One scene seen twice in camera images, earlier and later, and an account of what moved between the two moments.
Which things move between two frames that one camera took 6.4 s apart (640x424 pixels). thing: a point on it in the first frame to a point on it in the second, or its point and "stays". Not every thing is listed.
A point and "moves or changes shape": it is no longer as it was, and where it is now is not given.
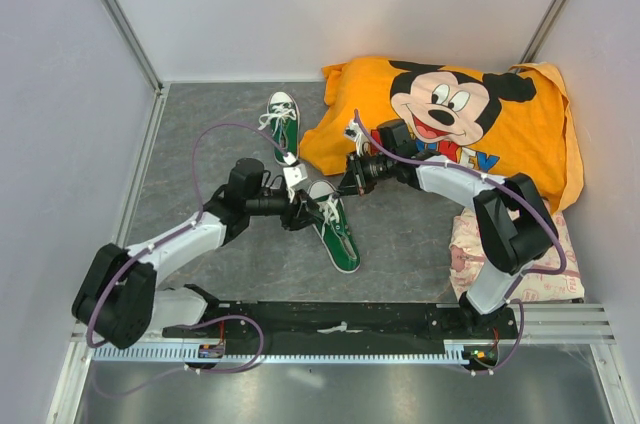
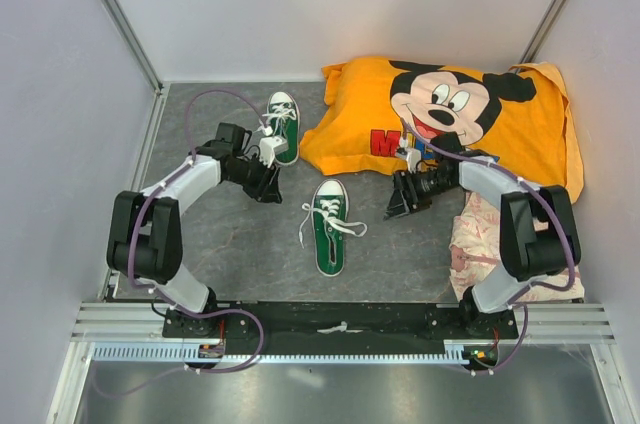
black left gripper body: [288, 217] to [253, 171]
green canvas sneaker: [335, 230] moves or changes shape
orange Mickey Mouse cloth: [495, 122] stays
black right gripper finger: [348, 185] to [397, 205]
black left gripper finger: [312, 205] to [272, 193]
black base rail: [341, 321] stays
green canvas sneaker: [283, 121] stays
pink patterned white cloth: [469, 260] stays
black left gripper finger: [304, 220] to [259, 191]
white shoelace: [330, 210] moves or changes shape
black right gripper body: [371, 170] to [422, 186]
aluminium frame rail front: [563, 323] stays
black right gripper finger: [353, 166] to [399, 204]
